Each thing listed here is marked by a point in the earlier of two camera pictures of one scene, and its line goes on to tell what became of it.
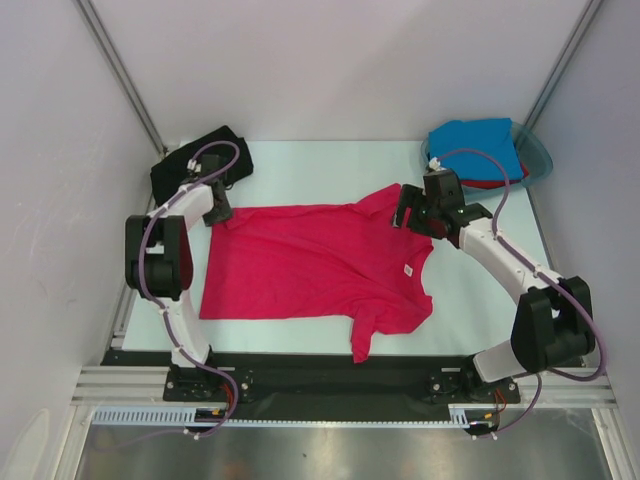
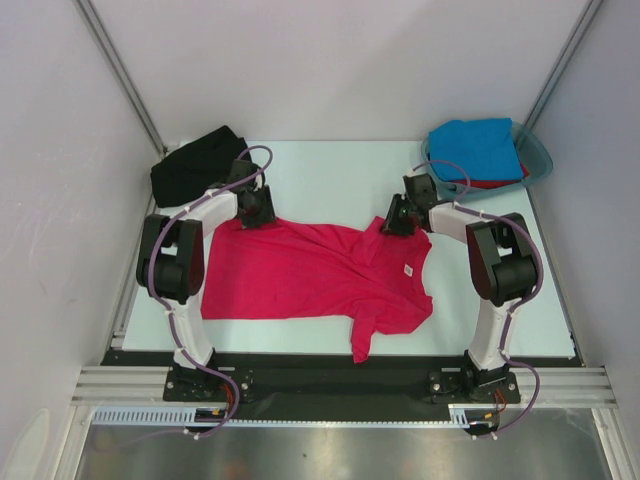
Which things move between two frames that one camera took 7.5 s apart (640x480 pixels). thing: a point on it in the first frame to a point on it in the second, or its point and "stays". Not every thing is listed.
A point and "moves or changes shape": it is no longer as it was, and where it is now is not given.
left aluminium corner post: (88, 10) stays
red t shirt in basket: (494, 183) stays
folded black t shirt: (216, 157) stays
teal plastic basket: (535, 156) stays
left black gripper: (224, 215) to (267, 214)
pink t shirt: (318, 263) moves or changes shape
